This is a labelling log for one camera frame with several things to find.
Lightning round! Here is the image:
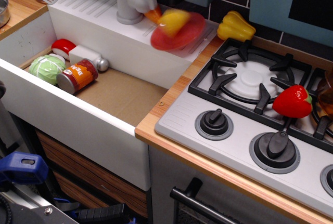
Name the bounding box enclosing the red plastic plate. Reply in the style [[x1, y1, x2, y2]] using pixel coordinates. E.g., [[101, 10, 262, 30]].
[[150, 12, 206, 51]]

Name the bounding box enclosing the black stove knob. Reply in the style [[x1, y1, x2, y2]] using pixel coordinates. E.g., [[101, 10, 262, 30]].
[[320, 165, 333, 197], [249, 131, 300, 174], [195, 108, 234, 141]]

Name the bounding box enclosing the black braided cable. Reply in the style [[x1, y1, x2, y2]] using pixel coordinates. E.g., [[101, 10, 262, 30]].
[[0, 200, 12, 224]]

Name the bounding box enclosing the orange toy beans can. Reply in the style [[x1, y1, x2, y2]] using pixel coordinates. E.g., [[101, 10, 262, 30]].
[[56, 59, 98, 95]]

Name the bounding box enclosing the silver metal pot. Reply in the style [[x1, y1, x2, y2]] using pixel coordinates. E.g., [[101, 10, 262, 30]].
[[0, 0, 10, 28]]

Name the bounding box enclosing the orange toy carrot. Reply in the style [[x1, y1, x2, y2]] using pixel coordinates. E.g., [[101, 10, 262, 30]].
[[144, 5, 162, 24]]

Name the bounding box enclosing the yellow toy corn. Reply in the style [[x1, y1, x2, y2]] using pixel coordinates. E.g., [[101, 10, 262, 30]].
[[158, 9, 191, 38]]

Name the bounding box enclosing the red toy strawberry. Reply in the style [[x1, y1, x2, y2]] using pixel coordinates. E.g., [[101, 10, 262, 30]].
[[272, 85, 313, 118]]

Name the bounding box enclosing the green toy cabbage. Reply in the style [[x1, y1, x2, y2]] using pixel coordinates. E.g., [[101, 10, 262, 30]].
[[29, 54, 66, 85]]

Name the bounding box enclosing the black right stove knob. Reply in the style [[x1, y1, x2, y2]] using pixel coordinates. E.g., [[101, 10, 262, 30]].
[[320, 165, 333, 197]]

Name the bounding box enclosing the blue clamp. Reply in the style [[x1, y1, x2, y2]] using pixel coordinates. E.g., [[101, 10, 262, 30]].
[[1, 152, 49, 185]]

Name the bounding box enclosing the black left stove knob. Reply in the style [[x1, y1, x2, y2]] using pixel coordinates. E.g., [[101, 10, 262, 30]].
[[195, 108, 234, 141]]

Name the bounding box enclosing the yellow toy bell pepper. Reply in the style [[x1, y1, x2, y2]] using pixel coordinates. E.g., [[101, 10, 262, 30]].
[[217, 10, 256, 42]]

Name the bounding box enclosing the black stove grate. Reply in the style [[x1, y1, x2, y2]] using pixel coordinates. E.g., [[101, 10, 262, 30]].
[[188, 38, 332, 153]]

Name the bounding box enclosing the white toy sink basin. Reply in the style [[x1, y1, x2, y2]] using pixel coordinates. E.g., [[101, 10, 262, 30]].
[[1, 0, 217, 191]]

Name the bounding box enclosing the black oven door handle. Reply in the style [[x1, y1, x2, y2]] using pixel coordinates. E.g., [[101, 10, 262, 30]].
[[170, 177, 241, 223]]

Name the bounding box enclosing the amber glass object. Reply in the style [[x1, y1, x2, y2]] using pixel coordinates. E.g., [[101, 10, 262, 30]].
[[316, 70, 332, 120]]

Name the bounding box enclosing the grey toy stove top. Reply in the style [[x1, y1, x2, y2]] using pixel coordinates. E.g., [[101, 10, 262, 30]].
[[155, 37, 333, 219]]

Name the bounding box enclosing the red white toy sushi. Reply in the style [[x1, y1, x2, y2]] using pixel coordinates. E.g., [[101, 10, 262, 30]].
[[51, 38, 76, 60]]

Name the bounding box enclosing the black middle stove knob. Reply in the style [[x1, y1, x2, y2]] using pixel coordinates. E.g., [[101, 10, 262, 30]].
[[249, 131, 300, 174]]

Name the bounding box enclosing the white toy salt shaker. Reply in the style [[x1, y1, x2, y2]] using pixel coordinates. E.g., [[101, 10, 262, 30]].
[[69, 45, 109, 72]]

